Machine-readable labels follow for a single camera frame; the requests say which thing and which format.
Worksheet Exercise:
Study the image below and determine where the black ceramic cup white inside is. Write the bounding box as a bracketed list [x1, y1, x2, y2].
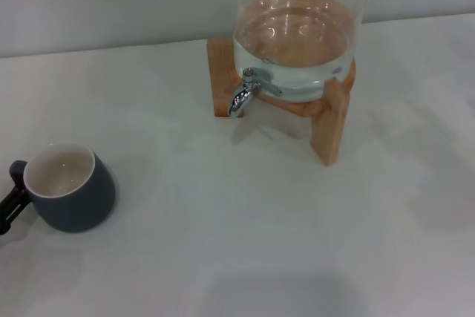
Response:
[9, 141, 117, 234]

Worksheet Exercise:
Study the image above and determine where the chrome faucet tap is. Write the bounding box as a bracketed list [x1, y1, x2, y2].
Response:
[228, 67, 284, 117]

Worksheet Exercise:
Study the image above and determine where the wooden dispenser stand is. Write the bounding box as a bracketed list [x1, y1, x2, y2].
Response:
[206, 36, 357, 167]

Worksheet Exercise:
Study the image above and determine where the glass water dispenser jar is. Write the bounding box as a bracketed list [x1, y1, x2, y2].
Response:
[232, 0, 372, 103]

